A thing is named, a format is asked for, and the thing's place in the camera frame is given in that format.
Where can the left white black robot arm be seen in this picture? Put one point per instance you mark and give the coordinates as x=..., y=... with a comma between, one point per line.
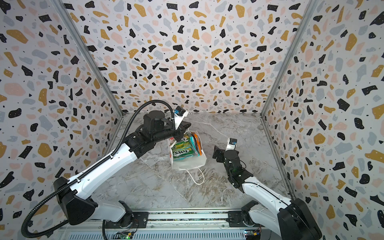
x=77, y=202

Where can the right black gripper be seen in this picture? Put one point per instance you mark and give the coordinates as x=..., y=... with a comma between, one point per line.
x=218, y=153

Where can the left metal corner post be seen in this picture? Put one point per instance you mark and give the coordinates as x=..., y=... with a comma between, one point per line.
x=65, y=17

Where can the white paper gift bag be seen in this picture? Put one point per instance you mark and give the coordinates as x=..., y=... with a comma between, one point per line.
x=188, y=164

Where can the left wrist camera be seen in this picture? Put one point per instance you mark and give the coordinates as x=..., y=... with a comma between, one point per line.
x=180, y=113

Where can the right metal corner post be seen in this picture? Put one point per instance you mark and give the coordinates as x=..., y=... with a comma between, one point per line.
x=312, y=4

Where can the metal corner post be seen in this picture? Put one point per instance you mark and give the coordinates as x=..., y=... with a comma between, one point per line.
x=312, y=4
x=65, y=17

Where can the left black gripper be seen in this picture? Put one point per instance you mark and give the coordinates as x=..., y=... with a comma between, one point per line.
x=180, y=129

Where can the teal Fox's candy packet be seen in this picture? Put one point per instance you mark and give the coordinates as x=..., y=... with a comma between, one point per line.
x=186, y=148

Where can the orange Fox's fruits candy packet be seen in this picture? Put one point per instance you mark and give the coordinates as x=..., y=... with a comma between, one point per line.
x=198, y=143

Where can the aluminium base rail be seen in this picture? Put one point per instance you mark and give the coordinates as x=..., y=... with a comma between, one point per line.
x=176, y=224

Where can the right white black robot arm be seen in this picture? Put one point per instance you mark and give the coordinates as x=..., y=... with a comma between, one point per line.
x=270, y=201

